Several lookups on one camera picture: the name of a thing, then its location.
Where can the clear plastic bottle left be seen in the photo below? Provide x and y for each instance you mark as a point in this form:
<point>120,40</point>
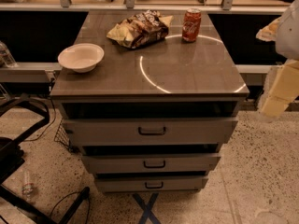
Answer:
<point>6,58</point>

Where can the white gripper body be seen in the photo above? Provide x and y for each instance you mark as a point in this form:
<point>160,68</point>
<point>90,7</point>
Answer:
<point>289,36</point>

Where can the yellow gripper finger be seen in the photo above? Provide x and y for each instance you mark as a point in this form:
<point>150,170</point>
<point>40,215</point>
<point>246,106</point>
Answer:
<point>269,32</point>
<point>281,88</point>

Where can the black chair frame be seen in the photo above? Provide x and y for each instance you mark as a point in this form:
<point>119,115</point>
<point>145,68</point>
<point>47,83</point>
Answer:
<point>11,159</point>

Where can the black wire basket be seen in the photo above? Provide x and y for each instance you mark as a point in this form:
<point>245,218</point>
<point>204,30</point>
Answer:
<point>61,137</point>

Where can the clear plastic bottle on floor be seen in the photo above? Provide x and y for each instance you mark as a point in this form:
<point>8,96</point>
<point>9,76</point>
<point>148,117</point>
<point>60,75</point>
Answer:
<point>27,187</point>

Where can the bottom drawer with handle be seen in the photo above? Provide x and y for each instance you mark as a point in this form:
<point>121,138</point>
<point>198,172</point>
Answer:
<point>157,183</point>

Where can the top drawer with handle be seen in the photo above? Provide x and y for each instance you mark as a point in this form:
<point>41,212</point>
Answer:
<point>137,132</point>

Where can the drawer with handle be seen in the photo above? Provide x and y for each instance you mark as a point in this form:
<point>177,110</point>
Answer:
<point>130,164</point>
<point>157,183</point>
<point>137,132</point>

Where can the brown yellow chip bag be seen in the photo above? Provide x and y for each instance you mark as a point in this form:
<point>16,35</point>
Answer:
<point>141,29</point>

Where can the middle drawer with handle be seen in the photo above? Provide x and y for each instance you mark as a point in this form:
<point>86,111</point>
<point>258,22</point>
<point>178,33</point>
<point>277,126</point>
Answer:
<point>130,164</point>

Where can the grey drawer cabinet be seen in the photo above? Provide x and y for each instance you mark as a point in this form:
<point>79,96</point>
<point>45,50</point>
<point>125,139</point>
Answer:
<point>170,79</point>

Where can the white paper bowl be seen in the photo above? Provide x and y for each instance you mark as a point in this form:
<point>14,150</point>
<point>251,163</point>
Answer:
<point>81,58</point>

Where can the red coke can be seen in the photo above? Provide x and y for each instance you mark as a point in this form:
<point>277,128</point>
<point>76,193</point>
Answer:
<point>191,24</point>

